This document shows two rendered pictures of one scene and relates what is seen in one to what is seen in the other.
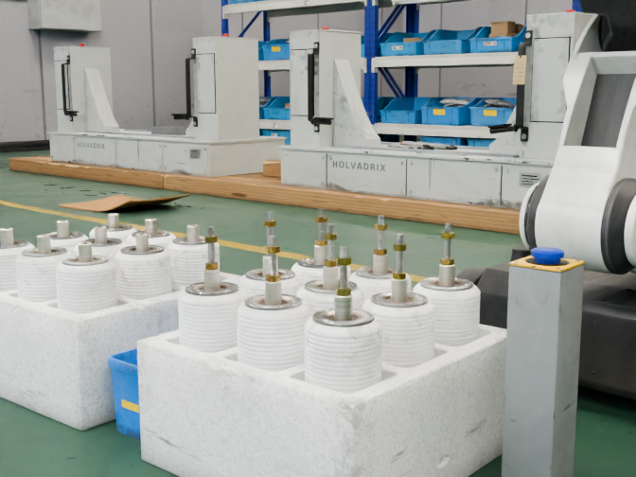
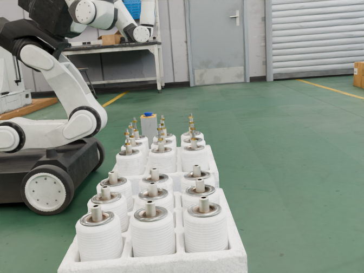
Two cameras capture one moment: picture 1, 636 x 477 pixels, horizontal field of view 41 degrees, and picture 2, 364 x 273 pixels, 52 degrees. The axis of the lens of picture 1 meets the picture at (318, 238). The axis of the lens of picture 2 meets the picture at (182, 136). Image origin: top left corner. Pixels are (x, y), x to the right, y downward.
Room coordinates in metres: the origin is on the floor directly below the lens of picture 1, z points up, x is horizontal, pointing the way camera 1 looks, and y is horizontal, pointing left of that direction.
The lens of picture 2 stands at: (2.03, 1.13, 0.60)
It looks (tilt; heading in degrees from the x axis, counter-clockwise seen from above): 13 degrees down; 230
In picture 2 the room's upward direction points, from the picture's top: 4 degrees counter-clockwise
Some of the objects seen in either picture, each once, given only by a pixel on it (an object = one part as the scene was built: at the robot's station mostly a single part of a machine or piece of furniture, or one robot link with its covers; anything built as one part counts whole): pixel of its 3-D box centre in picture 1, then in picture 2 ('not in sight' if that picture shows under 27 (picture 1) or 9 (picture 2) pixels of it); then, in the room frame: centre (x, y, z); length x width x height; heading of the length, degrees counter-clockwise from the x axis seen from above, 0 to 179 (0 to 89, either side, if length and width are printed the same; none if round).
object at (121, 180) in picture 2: (193, 240); (113, 182); (1.54, 0.23, 0.25); 0.08 x 0.08 x 0.01
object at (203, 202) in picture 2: (7, 238); (203, 204); (1.51, 0.56, 0.26); 0.02 x 0.02 x 0.03
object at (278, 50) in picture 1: (294, 49); not in sight; (8.01, 0.21, 0.90); 0.50 x 0.38 x 0.21; 138
